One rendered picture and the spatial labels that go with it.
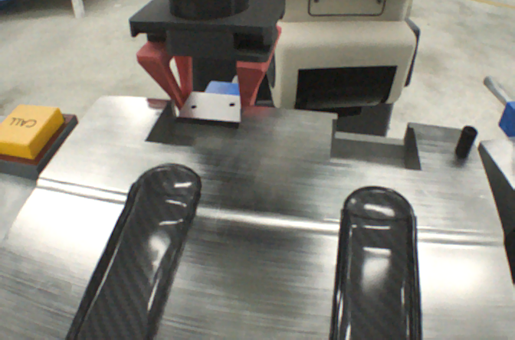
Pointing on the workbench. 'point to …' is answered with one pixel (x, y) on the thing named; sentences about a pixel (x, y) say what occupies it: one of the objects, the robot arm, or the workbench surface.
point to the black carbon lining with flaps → (396, 323)
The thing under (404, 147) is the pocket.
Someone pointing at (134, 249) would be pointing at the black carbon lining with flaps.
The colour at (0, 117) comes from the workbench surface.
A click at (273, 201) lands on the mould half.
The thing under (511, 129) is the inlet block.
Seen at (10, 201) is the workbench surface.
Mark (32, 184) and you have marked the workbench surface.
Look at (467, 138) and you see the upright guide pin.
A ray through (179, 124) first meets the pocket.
